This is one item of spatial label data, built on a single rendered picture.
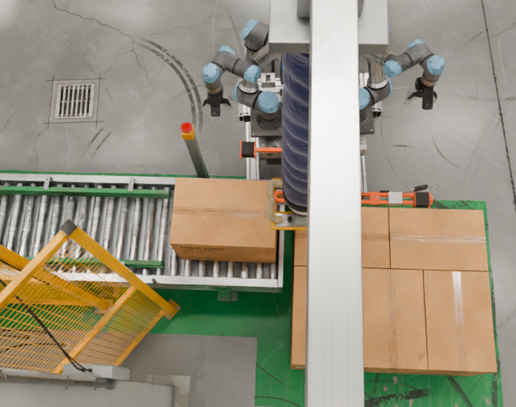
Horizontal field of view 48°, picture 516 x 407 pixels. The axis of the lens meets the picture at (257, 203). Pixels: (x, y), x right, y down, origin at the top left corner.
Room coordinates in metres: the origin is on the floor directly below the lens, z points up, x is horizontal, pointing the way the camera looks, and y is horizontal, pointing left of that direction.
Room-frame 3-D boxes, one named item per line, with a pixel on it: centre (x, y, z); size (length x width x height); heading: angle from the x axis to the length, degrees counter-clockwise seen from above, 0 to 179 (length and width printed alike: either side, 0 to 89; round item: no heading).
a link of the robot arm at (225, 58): (1.47, 0.07, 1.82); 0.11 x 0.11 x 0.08; 55
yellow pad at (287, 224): (0.87, -0.23, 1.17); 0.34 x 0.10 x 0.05; 82
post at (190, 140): (1.56, 0.36, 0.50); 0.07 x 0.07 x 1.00; 81
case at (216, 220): (1.04, 0.19, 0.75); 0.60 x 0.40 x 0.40; 81
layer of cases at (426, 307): (0.58, -0.76, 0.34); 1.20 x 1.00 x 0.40; 81
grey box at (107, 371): (0.18, 0.74, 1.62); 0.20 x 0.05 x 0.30; 81
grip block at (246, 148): (1.26, 0.02, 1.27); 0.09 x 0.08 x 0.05; 172
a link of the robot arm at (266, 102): (1.55, -0.12, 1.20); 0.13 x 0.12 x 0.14; 55
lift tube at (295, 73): (0.96, -0.24, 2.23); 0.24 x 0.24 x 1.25
